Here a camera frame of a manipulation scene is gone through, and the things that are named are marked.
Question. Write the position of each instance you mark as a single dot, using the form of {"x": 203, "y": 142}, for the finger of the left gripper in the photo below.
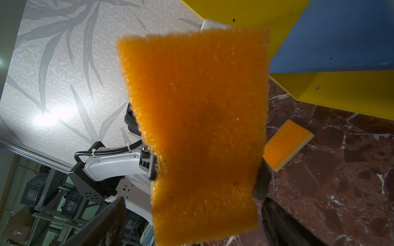
{"x": 261, "y": 187}

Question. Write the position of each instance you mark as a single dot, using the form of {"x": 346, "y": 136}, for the orange sponge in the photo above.
{"x": 285, "y": 144}
{"x": 200, "y": 99}

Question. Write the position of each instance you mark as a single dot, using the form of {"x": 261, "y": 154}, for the yellow shelf with coloured boards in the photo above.
{"x": 335, "y": 54}

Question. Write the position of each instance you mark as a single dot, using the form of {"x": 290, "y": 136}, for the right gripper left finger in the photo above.
{"x": 106, "y": 229}

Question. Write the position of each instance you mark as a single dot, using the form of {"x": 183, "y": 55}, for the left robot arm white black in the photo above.
{"x": 103, "y": 173}

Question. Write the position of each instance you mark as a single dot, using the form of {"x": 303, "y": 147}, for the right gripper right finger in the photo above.
{"x": 281, "y": 229}

